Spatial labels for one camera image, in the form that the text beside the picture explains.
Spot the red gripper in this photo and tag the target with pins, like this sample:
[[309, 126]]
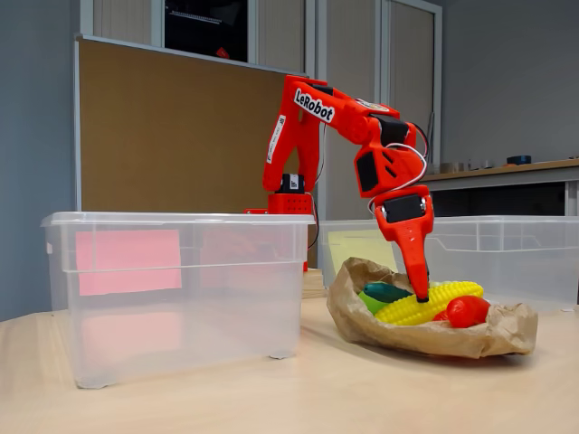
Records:
[[403, 209]]

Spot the dark green toy cucumber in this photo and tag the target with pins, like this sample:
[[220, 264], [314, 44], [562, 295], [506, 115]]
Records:
[[384, 291]]

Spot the yellow toy corn cob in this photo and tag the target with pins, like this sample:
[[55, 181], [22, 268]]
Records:
[[407, 312]]

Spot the green toy apple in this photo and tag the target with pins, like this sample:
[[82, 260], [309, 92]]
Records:
[[371, 304]]

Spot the red toy chili pepper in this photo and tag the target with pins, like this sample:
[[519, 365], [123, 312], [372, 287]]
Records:
[[468, 312]]

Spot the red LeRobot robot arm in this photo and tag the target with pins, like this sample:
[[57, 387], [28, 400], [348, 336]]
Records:
[[307, 135]]

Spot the clear plastic bin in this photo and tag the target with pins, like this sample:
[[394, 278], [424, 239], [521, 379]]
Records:
[[497, 271], [181, 316]]

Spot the yellow sticky note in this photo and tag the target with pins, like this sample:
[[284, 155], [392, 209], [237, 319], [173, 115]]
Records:
[[357, 246]]

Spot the crumpled brown paper bag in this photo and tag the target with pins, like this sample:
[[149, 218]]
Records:
[[407, 336]]

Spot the grey tape roll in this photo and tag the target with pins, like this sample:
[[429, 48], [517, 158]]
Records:
[[452, 167]]

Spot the wooden top side desk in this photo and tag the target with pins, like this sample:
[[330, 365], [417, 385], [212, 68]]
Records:
[[506, 176]]

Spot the blue tape roll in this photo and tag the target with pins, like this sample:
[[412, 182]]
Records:
[[519, 159]]

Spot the orange clamp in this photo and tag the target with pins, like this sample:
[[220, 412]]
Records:
[[255, 211]]

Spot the grey shutter cabinet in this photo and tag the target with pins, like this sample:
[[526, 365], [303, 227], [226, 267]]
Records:
[[407, 45]]

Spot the brown cork board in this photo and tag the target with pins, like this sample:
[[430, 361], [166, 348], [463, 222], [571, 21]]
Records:
[[158, 135]]

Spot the pink sticky note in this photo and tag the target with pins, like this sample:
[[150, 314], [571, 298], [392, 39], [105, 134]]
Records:
[[126, 262]]

